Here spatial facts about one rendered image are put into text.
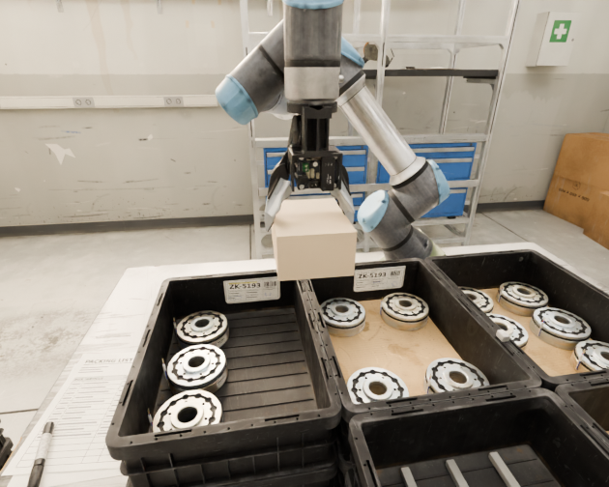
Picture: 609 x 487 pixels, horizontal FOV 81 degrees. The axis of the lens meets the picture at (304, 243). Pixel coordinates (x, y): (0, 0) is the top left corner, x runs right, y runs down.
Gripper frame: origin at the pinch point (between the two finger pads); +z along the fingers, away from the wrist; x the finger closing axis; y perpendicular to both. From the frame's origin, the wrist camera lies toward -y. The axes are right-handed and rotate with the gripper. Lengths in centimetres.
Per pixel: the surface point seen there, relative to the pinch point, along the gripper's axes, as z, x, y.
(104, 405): 40, -43, -3
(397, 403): 16.5, 8.7, 23.2
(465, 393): 16.5, 18.7, 23.0
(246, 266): 40, -14, -60
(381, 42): -38, 72, -185
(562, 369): 27, 46, 12
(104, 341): 40, -50, -24
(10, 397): 110, -125, -77
